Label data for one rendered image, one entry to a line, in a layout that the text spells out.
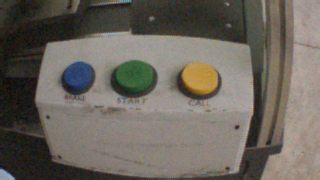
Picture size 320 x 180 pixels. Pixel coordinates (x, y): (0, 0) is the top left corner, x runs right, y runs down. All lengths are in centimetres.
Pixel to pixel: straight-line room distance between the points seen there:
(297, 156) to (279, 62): 107
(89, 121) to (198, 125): 12
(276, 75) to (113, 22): 37
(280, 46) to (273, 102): 11
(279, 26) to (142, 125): 23
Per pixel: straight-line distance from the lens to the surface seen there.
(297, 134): 197
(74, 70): 88
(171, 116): 85
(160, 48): 90
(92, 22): 116
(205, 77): 86
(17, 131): 103
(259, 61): 102
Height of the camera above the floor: 155
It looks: 49 degrees down
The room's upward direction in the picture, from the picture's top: 1 degrees counter-clockwise
